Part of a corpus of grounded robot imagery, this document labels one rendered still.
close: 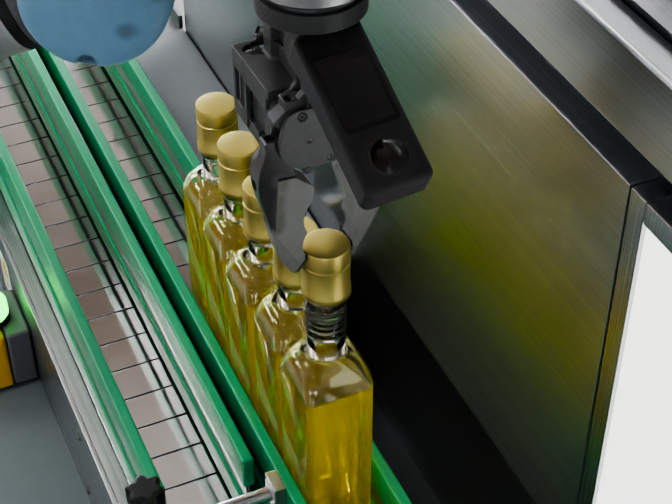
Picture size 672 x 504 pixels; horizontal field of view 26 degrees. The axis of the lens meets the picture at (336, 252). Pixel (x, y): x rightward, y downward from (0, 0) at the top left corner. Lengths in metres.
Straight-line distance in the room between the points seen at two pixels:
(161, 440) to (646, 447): 0.50
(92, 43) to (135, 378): 0.67
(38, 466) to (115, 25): 0.82
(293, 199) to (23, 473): 0.60
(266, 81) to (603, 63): 0.21
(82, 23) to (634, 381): 0.42
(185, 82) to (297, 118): 0.81
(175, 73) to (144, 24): 1.03
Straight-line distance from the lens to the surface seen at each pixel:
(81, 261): 1.48
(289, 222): 0.97
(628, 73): 0.85
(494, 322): 1.09
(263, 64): 0.94
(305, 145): 0.93
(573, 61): 0.90
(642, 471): 0.96
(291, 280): 1.07
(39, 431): 1.50
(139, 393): 1.34
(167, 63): 1.76
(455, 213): 1.09
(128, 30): 0.71
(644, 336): 0.90
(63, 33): 0.72
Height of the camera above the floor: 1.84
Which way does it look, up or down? 41 degrees down
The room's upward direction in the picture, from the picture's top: straight up
